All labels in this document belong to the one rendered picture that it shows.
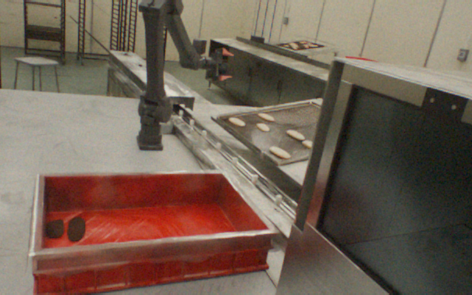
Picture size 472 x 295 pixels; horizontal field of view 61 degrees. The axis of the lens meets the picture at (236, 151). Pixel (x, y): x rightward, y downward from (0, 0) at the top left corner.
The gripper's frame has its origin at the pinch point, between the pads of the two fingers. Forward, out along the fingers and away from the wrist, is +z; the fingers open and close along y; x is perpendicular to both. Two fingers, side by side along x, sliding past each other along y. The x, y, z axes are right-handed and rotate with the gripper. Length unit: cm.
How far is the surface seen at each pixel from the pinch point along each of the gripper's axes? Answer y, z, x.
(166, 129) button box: 29.2, -33.7, 7.8
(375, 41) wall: -77, 368, -214
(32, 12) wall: -114, -10, -657
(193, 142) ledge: 32, -32, 29
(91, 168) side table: 39, -70, 35
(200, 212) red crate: 46, -49, 68
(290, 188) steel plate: 43, -12, 62
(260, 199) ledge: 42, -33, 73
